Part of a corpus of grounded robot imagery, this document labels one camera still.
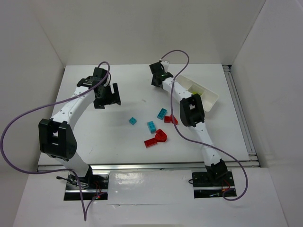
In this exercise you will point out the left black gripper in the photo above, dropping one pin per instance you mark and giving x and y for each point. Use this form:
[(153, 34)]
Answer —
[(110, 98)]

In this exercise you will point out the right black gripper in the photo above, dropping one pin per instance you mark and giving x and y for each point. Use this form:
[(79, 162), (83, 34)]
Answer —
[(155, 79)]

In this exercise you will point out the small cyan square lego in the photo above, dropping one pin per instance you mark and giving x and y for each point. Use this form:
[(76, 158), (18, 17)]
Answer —
[(132, 121)]

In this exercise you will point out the green long lego brick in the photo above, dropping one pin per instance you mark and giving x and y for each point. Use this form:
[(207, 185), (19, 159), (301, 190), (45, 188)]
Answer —
[(200, 93)]

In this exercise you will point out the cyan long lego upturned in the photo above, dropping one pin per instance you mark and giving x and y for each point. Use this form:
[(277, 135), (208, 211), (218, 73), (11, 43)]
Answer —
[(162, 114)]

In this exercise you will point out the white three-compartment tray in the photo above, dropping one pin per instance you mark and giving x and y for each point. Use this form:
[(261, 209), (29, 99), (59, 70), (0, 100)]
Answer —
[(208, 97)]

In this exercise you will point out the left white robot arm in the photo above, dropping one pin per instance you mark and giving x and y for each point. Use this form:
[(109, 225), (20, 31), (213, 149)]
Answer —
[(56, 138)]

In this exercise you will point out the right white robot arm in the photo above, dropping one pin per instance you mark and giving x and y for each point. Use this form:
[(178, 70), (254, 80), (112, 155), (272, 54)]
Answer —
[(192, 115)]

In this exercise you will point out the small red square lego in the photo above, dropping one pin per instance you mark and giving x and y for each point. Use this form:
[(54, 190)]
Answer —
[(167, 119)]

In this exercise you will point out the red sloped lego brick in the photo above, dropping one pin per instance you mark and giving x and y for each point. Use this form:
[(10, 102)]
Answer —
[(173, 119)]

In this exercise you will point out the cyan curved lego brick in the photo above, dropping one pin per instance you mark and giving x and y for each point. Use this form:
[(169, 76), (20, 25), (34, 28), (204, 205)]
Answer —
[(151, 127)]

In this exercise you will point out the red arch lego brick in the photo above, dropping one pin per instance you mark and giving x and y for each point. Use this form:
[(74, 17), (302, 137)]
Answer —
[(160, 135)]

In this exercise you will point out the red flat long lego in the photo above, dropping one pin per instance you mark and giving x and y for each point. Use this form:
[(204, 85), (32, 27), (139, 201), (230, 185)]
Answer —
[(150, 142)]

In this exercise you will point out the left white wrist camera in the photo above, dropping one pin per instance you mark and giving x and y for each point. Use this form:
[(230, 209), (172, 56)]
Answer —
[(107, 81)]

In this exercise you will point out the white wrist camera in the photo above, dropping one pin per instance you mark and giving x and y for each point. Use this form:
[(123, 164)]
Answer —
[(165, 65), (107, 81)]

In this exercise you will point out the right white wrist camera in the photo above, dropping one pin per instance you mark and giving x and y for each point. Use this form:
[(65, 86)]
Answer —
[(165, 65)]

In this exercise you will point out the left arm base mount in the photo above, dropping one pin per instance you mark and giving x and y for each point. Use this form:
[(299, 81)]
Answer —
[(98, 188)]

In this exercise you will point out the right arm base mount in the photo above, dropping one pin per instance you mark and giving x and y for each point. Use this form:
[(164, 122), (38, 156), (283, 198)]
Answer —
[(205, 188)]

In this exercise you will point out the aluminium rail right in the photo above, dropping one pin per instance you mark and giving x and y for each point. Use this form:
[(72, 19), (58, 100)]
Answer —
[(240, 114)]

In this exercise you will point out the aluminium rail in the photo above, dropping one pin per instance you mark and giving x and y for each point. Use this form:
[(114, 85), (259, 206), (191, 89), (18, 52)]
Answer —
[(240, 114), (190, 165)]

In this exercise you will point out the aluminium rail front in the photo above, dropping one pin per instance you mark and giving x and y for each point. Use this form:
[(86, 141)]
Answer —
[(190, 165)]

